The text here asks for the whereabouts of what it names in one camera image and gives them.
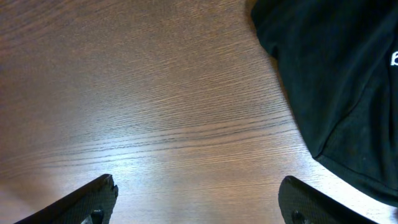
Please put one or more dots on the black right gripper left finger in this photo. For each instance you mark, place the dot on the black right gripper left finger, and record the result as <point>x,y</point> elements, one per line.
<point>91,203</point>

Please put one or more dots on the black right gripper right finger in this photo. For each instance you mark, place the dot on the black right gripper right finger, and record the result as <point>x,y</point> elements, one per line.
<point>300,203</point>

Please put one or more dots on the black t-shirt with white letters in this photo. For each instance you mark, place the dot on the black t-shirt with white letters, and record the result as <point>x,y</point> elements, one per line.
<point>338,63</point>

